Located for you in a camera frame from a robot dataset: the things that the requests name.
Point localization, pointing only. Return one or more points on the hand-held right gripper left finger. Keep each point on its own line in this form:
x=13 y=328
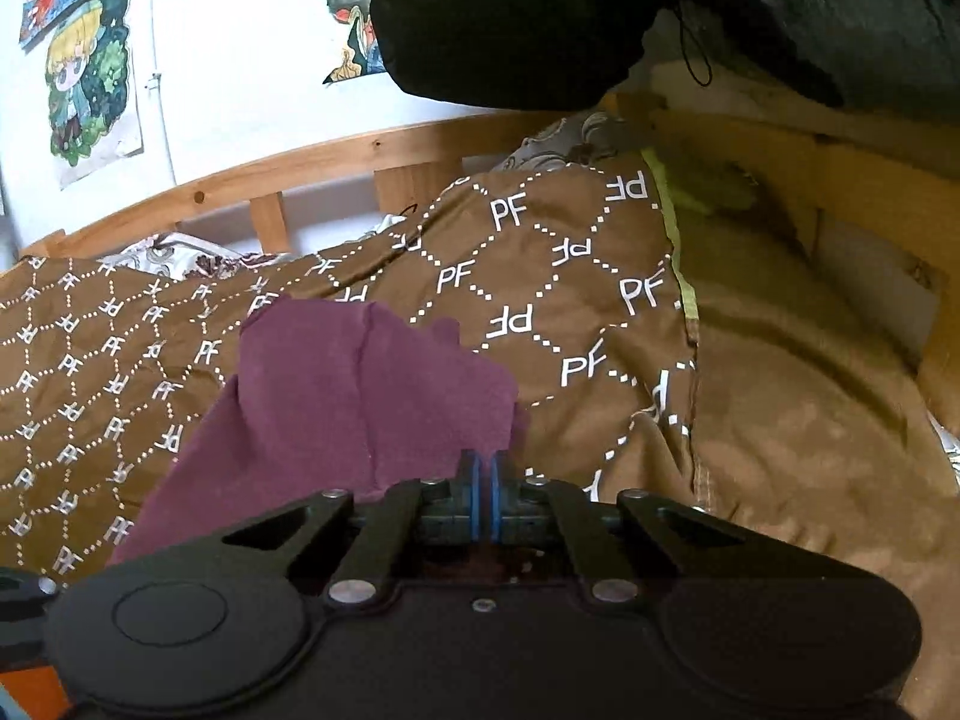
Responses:
x=469 y=495

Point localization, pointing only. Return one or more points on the dark colourful wall poster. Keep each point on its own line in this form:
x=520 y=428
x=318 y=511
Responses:
x=352 y=15

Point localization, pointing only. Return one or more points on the maroon knit sweater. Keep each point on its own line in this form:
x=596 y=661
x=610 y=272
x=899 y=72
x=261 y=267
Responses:
x=337 y=405

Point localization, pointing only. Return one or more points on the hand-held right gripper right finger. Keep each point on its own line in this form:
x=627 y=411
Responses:
x=500 y=495

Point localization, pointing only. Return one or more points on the green cartoon figure wall poster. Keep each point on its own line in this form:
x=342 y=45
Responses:
x=90 y=90

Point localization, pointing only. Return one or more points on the brown patterned blanket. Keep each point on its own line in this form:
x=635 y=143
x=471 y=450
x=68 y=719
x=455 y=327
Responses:
x=517 y=270

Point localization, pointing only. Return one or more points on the black cloth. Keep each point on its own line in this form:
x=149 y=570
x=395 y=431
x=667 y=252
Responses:
x=510 y=15

